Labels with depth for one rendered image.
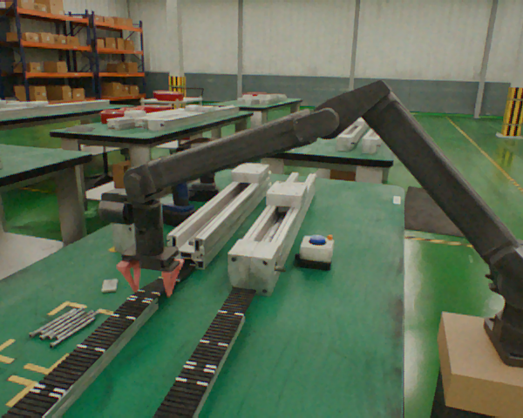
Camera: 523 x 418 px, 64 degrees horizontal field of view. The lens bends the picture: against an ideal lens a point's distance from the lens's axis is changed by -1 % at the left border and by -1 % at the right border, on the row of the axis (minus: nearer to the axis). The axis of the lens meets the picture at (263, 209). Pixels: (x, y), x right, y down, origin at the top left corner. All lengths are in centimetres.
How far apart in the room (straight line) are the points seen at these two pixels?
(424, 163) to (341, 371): 37
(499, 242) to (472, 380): 21
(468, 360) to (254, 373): 34
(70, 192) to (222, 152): 208
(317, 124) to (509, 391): 48
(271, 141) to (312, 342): 38
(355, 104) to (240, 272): 48
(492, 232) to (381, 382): 30
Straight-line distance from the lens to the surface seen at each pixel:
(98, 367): 80
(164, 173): 81
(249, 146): 73
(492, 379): 75
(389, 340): 88
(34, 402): 72
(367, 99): 67
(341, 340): 86
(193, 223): 119
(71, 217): 283
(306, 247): 110
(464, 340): 82
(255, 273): 96
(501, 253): 72
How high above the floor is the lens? 126
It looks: 18 degrees down
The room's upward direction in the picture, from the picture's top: 1 degrees clockwise
